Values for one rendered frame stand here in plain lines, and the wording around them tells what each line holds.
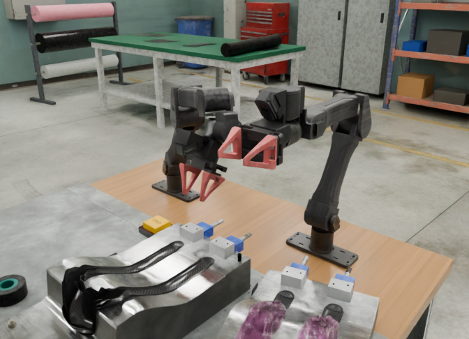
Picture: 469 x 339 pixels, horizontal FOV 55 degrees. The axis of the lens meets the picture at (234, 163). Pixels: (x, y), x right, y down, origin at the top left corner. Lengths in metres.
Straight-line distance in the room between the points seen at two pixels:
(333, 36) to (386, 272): 5.70
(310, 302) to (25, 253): 0.80
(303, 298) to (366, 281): 0.24
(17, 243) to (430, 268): 1.16
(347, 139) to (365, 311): 0.45
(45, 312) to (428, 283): 0.90
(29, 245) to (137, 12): 7.46
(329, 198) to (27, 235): 0.89
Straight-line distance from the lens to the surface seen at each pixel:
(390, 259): 1.32
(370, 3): 6.46
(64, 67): 6.76
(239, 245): 1.12
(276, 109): 0.90
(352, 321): 1.00
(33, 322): 1.05
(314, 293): 1.06
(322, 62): 6.90
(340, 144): 1.22
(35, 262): 1.35
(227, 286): 1.06
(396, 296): 1.19
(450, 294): 2.67
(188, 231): 1.15
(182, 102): 1.29
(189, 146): 1.05
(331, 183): 1.21
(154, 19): 8.87
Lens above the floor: 1.50
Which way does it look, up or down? 22 degrees down
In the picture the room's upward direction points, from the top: straight up
